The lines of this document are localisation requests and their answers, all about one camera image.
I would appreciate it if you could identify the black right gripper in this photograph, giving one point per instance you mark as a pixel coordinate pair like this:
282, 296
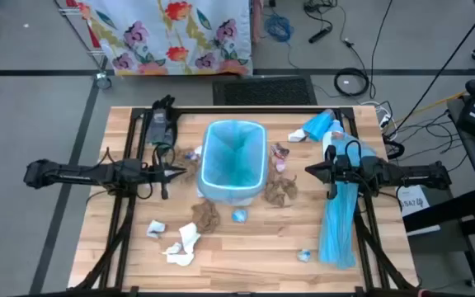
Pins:
346, 171

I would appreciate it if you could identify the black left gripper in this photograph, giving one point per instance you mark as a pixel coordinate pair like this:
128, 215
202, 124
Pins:
153, 172

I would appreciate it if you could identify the small purple white wrapper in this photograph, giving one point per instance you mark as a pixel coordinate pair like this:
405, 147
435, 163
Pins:
190, 156

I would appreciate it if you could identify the small white paper scrap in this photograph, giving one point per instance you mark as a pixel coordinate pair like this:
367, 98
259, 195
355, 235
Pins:
198, 150

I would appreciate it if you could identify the small pink wrapper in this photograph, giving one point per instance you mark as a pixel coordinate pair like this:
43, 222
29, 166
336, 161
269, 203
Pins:
280, 166

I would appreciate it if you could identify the white paper wad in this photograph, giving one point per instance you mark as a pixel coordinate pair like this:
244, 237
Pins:
297, 136

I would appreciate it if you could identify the pink white candy wrapper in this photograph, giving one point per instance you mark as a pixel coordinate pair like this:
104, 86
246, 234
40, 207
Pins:
279, 150

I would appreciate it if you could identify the large brown paper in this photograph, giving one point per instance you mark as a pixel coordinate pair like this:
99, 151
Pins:
205, 216

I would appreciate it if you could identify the blue bin liner bag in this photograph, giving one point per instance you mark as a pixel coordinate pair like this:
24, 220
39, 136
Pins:
233, 161

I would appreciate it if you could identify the long white paper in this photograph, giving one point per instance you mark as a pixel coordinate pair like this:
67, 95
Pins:
186, 243

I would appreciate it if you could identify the blue white ball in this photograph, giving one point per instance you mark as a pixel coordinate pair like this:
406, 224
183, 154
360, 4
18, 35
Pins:
239, 215

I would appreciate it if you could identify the small blue white wad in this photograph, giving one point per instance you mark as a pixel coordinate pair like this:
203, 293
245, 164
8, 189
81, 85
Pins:
304, 255

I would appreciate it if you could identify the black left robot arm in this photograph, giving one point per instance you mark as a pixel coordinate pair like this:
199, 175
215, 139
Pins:
76, 173

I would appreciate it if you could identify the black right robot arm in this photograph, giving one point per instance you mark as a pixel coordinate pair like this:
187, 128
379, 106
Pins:
406, 175

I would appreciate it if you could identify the blue trash bag roll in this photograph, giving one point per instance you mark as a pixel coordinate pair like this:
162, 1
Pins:
319, 125

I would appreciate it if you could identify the crumpled translucent blue bag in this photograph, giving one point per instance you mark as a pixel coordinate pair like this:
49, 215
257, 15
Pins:
365, 150

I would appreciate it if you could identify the flat pleated blue trash bag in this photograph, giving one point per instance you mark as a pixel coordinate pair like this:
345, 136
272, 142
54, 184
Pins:
338, 227

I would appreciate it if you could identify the black glove green cuff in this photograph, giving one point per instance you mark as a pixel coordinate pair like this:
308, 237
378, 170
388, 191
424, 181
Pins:
161, 123

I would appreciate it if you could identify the white power strip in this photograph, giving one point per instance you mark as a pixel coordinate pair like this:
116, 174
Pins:
384, 119

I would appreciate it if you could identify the white printed paper sheet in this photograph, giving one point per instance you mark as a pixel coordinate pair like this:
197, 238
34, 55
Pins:
412, 202

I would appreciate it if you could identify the black floor mat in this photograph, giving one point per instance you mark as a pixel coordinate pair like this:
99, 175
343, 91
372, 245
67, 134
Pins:
264, 90

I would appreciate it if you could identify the floral print curtain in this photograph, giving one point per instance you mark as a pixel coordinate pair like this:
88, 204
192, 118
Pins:
167, 37

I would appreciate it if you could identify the black handheld device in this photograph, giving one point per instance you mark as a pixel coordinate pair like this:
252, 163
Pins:
320, 35

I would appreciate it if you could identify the thin black pole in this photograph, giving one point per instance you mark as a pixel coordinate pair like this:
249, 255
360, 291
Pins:
443, 68

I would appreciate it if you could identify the black aluminium rig frame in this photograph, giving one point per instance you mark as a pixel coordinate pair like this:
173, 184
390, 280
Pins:
262, 110

